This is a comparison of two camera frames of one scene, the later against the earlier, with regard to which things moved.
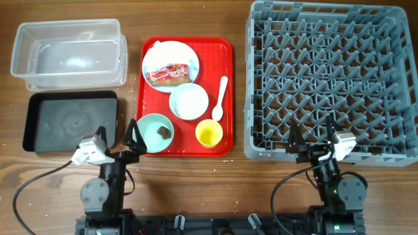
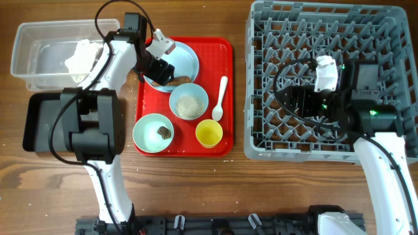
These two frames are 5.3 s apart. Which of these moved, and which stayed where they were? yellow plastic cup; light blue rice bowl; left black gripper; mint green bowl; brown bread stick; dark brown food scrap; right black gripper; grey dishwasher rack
Moved: left black gripper; right black gripper
Stayed: light blue rice bowl; brown bread stick; dark brown food scrap; mint green bowl; yellow plastic cup; grey dishwasher rack
